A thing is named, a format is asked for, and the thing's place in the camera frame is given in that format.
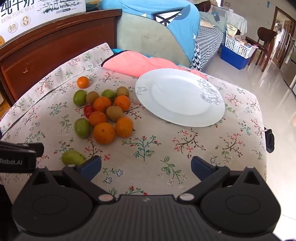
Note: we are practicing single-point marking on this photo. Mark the silver refrigerator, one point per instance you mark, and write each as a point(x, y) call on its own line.
point(289, 64)

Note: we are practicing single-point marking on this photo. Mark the small red fruit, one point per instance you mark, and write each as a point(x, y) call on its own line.
point(87, 110)

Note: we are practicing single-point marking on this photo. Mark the small orange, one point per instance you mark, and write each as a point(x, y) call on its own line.
point(82, 82)

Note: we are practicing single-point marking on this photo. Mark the white plate with grey flowers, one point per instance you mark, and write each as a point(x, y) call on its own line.
point(175, 97)

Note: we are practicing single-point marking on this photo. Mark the black and white checked bedspread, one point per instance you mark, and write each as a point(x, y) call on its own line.
point(208, 44)

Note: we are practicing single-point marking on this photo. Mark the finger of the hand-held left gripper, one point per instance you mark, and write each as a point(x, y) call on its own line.
point(34, 147)

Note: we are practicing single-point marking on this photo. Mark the floral printed cloth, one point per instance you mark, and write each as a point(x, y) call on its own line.
point(161, 143)

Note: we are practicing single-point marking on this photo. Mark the round green fruit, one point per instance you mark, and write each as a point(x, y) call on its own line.
point(79, 97)
point(108, 94)
point(81, 128)

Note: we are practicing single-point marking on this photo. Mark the dark wooden chair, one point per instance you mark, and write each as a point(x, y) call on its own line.
point(266, 39)

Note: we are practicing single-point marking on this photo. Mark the grey-green pillow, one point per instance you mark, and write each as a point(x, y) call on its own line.
point(148, 37)

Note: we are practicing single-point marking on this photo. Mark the dark wooden headboard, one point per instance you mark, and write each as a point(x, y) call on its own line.
point(46, 60)

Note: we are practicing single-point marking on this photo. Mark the white printed carton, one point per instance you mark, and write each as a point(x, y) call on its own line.
point(34, 14)

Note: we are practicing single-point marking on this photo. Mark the brown kiwi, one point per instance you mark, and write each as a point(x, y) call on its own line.
point(122, 91)
point(92, 96)
point(114, 114)

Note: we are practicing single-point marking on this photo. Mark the wooden door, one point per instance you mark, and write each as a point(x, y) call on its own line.
point(283, 34)

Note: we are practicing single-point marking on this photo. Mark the white table cover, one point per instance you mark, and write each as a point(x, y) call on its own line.
point(235, 22)

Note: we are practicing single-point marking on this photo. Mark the yellow box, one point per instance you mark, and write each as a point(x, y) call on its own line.
point(4, 105)

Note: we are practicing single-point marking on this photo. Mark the white plastic basket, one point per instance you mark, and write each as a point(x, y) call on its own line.
point(238, 47)

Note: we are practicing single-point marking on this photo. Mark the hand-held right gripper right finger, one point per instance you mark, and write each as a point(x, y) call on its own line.
point(199, 166)

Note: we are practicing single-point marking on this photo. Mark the pointed green fruit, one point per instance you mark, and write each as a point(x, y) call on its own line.
point(72, 157)

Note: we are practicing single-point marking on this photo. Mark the black object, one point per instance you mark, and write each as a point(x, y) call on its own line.
point(269, 140)

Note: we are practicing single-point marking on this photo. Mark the pink towel with black edge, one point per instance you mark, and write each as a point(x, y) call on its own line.
point(138, 63)

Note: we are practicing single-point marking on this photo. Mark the blue storage bin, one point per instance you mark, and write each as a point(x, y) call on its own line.
point(233, 58)

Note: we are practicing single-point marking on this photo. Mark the large orange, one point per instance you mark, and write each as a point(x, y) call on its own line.
point(104, 133)

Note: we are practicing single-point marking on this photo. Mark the blue printed quilt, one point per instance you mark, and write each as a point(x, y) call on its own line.
point(175, 20)

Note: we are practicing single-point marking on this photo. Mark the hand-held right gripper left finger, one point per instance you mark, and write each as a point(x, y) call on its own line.
point(91, 165)

